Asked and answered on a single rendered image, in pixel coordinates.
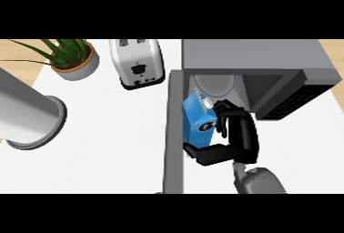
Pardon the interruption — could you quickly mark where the grey microwave door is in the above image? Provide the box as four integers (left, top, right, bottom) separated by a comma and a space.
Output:
161, 69, 186, 195

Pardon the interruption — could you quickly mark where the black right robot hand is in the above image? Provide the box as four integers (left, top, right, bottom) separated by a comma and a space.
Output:
184, 99, 262, 167

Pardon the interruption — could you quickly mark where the silver toaster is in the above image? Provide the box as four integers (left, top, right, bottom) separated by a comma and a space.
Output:
108, 39, 167, 91

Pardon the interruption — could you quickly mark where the blue milk carton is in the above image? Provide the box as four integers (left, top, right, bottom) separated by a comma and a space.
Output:
181, 88, 219, 158

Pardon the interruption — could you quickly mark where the grey microwave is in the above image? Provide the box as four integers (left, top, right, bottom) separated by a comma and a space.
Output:
181, 39, 344, 121

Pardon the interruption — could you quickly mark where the potted green plant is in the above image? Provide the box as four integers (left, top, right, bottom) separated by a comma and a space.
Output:
0, 39, 101, 82

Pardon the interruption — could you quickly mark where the grey cylindrical canister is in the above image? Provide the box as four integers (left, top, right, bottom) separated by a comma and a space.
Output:
0, 67, 68, 151

